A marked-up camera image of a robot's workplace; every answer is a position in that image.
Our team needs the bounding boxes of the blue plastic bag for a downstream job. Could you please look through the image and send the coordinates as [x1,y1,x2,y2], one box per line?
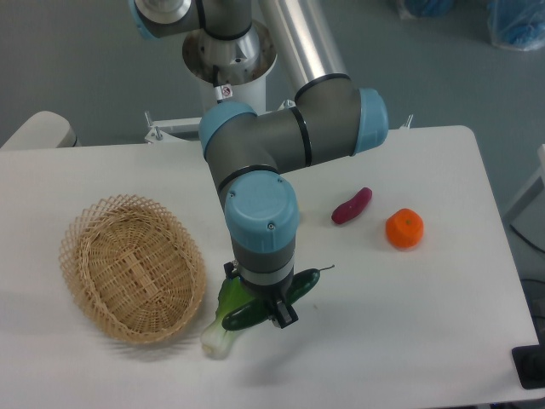
[487,0,544,51]

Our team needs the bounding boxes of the orange tangerine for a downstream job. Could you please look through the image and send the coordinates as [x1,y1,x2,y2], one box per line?
[385,208,424,250]

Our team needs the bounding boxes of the black device at table edge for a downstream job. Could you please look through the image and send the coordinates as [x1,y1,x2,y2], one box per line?
[512,344,544,390]

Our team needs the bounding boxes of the white furniture right edge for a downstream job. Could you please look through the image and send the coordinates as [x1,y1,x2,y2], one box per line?
[501,144,544,254]

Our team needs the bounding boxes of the white chair left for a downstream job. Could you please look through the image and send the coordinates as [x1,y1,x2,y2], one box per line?
[1,111,81,152]

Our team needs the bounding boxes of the green bok choy toy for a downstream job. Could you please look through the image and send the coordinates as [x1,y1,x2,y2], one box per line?
[200,278,269,360]

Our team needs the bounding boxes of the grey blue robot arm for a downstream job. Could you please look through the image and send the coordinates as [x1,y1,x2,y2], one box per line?
[129,1,389,328]

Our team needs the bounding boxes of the woven bamboo basket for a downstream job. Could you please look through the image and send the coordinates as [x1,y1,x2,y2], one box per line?
[59,195,206,344]

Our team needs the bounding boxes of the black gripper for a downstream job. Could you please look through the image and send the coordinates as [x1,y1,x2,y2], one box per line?
[223,260,298,329]

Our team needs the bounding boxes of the purple sweet potato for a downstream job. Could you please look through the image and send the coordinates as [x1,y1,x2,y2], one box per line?
[330,187,373,225]

